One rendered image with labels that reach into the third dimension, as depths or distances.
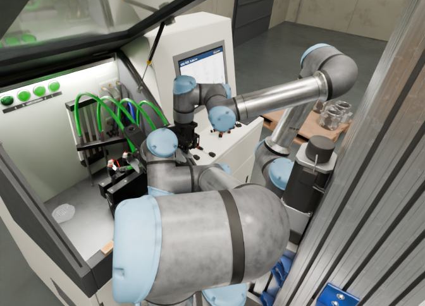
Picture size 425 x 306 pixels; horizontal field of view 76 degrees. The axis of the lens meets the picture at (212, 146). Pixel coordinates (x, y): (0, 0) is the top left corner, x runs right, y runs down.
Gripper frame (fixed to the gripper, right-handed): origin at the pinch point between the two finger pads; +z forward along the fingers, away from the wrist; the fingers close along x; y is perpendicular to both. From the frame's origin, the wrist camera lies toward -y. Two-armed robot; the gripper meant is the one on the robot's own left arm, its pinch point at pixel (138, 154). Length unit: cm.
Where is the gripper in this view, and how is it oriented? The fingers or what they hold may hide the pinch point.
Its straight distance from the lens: 103.6
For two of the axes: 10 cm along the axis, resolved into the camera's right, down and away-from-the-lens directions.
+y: 5.4, 8.4, 0.8
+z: -4.0, 1.7, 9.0
